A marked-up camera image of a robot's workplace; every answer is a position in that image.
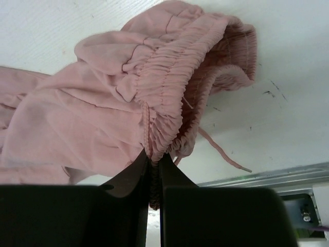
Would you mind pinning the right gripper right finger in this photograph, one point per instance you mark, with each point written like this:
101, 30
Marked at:
204, 216

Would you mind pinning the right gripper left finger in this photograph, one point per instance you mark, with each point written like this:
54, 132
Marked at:
112, 214

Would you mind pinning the pink trousers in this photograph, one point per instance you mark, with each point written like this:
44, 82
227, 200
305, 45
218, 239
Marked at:
142, 88

